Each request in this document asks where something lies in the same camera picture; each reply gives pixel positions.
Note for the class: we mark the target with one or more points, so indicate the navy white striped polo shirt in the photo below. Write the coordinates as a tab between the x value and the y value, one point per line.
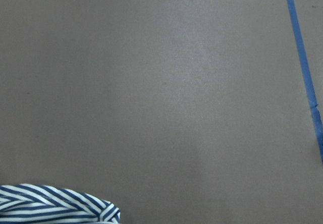
29	203

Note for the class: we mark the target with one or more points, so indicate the brown paper table cover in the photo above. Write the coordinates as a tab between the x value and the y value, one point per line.
176	111

